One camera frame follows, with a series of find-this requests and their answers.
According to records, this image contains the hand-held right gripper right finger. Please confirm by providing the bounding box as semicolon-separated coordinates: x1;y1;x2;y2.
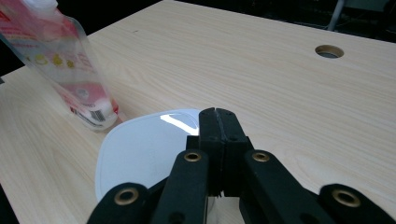
215;107;255;198

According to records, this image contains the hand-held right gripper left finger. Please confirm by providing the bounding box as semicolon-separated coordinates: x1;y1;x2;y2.
186;107;224;198

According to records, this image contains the white cup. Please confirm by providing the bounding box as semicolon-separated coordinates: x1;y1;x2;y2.
94;107;217;213

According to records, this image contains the red and clear spouted pouch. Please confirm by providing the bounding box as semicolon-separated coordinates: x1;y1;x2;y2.
0;0;121;132

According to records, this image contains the white desk leg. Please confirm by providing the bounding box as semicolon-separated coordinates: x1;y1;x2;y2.
326;0;347;32

